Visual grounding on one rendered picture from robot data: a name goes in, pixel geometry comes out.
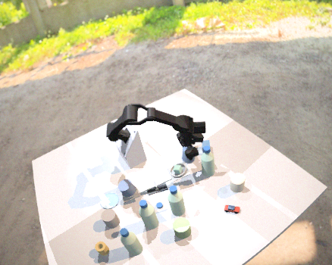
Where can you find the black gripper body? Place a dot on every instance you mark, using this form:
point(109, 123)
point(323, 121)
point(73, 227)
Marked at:
point(187, 142)

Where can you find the pale green cylinder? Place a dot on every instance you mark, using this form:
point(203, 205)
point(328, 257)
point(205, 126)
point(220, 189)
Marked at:
point(182, 228)

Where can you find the red toy car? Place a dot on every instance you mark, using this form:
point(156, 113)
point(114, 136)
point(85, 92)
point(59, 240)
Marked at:
point(233, 209)

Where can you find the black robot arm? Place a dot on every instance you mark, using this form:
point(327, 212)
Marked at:
point(182, 123)

